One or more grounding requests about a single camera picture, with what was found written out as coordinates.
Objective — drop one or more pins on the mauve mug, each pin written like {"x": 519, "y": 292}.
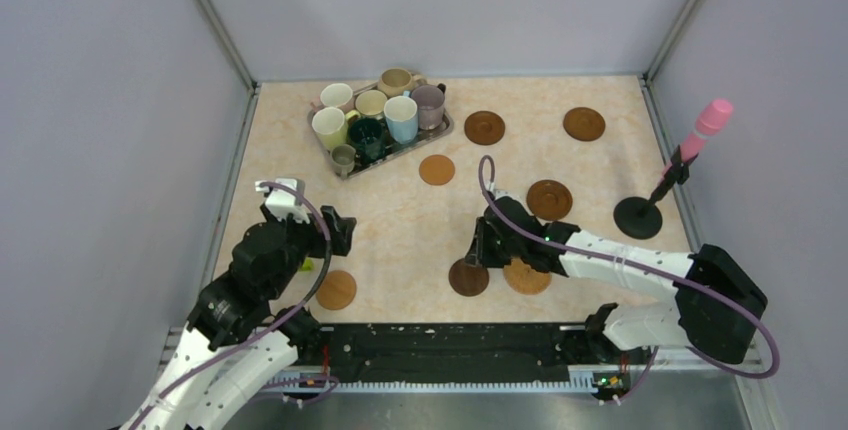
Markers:
{"x": 430, "y": 101}

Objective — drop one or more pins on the pink microphone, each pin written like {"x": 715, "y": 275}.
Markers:
{"x": 712, "y": 119}

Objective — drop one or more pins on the woven rattan coaster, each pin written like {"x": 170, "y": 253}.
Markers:
{"x": 523, "y": 279}

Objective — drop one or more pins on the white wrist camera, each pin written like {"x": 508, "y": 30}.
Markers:
{"x": 281, "y": 204}
{"x": 494, "y": 192}

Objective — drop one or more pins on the light bamboo coaster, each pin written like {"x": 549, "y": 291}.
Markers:
{"x": 337, "y": 290}
{"x": 436, "y": 170}

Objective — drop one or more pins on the pale yellow mug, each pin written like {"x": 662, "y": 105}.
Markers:
{"x": 331, "y": 125}

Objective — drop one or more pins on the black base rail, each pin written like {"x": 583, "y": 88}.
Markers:
{"x": 457, "y": 358}

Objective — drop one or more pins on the dark green mug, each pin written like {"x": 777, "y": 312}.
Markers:
{"x": 367, "y": 136}

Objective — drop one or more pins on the brown saucer coaster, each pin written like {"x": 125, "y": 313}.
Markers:
{"x": 584, "y": 124}
{"x": 484, "y": 127}
{"x": 549, "y": 200}

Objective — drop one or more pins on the small grey-green cup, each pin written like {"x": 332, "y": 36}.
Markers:
{"x": 343, "y": 160}

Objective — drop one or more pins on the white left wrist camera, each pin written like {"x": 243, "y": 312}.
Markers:
{"x": 281, "y": 204}

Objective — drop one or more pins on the beige mug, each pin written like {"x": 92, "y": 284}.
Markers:
{"x": 371, "y": 103}

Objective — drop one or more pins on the dark walnut coaster front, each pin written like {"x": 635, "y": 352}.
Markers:
{"x": 468, "y": 280}

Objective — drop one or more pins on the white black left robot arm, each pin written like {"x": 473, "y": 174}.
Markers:
{"x": 225, "y": 354}

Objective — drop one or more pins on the tan mug with handle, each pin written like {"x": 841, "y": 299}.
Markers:
{"x": 396, "y": 81}

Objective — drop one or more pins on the white mug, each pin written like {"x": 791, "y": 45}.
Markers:
{"x": 338, "y": 95}

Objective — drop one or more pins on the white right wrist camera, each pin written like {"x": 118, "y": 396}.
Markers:
{"x": 494, "y": 192}

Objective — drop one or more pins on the light blue mug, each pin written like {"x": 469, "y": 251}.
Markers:
{"x": 401, "y": 115}

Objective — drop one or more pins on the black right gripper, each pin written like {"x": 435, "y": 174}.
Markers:
{"x": 478, "y": 254}

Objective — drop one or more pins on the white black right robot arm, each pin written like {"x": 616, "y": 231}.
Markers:
{"x": 703, "y": 301}

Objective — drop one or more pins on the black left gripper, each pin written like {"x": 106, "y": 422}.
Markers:
{"x": 341, "y": 228}

